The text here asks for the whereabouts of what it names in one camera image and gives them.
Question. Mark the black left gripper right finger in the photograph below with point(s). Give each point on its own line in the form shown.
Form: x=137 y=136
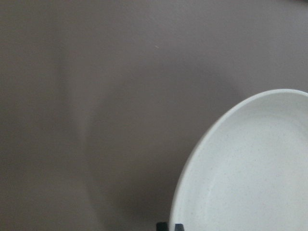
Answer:
x=179 y=227

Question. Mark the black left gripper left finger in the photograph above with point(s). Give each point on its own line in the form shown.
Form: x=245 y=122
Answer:
x=161 y=226

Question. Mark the cream round plate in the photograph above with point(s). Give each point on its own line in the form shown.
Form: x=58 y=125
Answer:
x=249 y=172

